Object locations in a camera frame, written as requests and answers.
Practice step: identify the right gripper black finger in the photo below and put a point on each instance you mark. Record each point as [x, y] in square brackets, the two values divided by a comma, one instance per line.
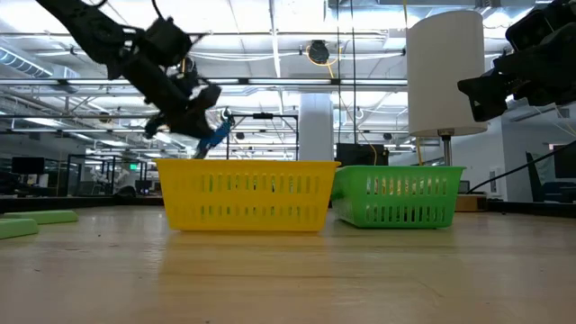
[486, 96]
[544, 74]

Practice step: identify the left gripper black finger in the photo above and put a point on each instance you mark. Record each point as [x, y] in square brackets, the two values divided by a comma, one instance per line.
[208, 98]
[155, 127]

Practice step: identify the green eraser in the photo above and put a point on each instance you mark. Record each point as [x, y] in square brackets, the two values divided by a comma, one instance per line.
[15, 227]
[42, 217]

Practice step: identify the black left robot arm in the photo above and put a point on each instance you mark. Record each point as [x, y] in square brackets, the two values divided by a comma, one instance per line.
[85, 27]

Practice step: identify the white shade wooden base lamp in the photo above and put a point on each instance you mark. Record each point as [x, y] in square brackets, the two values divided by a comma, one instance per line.
[445, 72]

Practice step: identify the white pillar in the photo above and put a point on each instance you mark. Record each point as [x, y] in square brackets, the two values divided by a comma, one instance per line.
[316, 126]

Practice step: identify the yellow plastic basket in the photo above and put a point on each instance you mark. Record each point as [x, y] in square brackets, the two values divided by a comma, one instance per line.
[247, 220]

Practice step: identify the black monitor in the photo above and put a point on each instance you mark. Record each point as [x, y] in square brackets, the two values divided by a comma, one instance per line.
[28, 165]

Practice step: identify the black mesh box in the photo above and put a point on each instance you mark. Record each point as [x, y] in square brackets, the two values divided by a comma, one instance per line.
[360, 155]

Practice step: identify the green plastic basket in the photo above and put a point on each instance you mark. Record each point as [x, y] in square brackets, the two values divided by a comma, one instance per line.
[400, 211]

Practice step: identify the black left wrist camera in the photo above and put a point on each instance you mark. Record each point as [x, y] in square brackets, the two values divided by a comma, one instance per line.
[168, 42]

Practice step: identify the black background frame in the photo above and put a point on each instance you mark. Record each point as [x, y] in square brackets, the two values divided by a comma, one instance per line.
[263, 116]

